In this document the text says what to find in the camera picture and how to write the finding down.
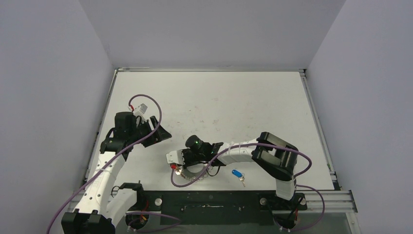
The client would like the metal disc with key rings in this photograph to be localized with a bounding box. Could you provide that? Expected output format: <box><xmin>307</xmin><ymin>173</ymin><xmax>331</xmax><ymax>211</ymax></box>
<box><xmin>178</xmin><ymin>164</ymin><xmax>212</xmax><ymax>182</ymax></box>

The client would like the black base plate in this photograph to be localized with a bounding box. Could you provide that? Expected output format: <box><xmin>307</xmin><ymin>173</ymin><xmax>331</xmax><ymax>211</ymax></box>
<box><xmin>129</xmin><ymin>191</ymin><xmax>307</xmax><ymax>225</ymax></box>

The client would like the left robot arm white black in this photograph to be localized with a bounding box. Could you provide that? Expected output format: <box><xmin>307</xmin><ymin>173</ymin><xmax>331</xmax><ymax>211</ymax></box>
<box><xmin>61</xmin><ymin>110</ymin><xmax>171</xmax><ymax>234</ymax></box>

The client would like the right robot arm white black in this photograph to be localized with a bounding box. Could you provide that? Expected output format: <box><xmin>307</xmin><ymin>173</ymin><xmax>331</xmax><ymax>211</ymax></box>
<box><xmin>174</xmin><ymin>132</ymin><xmax>297</xmax><ymax>209</ymax></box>

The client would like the key with blue tag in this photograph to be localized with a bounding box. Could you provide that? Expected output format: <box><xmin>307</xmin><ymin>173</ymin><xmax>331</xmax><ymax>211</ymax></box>
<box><xmin>232</xmin><ymin>170</ymin><xmax>246</xmax><ymax>187</ymax></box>

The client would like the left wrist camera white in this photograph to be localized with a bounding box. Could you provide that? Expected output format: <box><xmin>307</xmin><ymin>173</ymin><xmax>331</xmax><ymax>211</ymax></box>
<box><xmin>129</xmin><ymin>103</ymin><xmax>148</xmax><ymax>117</ymax></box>

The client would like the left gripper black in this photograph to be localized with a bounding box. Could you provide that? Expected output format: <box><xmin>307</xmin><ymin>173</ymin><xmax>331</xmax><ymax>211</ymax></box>
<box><xmin>129</xmin><ymin>116</ymin><xmax>171</xmax><ymax>147</ymax></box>

